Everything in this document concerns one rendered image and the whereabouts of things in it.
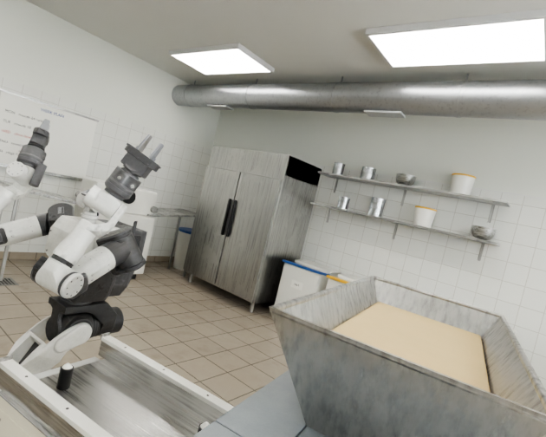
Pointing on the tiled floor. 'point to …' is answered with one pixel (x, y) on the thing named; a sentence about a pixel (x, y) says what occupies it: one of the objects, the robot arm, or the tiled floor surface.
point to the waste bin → (181, 247)
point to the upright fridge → (250, 220)
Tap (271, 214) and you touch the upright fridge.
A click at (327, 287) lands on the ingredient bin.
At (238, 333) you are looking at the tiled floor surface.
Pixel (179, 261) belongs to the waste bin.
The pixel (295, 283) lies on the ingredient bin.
